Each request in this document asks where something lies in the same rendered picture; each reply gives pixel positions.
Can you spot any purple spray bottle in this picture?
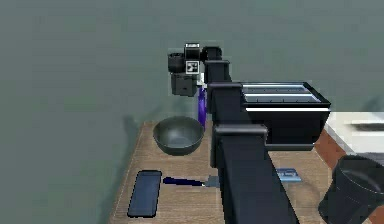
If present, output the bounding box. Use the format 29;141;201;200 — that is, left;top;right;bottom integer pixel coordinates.
196;75;208;131

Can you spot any black round bin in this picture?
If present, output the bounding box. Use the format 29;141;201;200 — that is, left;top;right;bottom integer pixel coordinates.
317;154;384;224

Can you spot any white box-shaped appliance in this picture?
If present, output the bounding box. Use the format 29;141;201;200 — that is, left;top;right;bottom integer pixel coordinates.
324;111;384;156

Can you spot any black smartphone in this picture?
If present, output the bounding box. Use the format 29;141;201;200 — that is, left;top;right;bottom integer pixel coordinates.
127;169;163;219

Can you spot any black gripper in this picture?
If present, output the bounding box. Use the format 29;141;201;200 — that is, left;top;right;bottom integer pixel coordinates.
167;48;199;98

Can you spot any blue card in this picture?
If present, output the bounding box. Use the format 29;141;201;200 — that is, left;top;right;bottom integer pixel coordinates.
273;167;303;184

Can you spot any dark grey bowl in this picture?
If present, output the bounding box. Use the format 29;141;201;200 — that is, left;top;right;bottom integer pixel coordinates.
152;115;205;157

